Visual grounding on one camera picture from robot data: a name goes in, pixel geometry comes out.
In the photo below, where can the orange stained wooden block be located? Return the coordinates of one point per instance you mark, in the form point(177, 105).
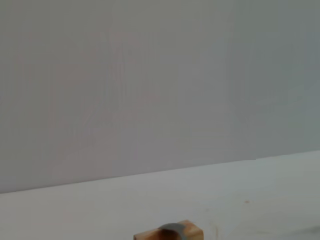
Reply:
point(195, 231)

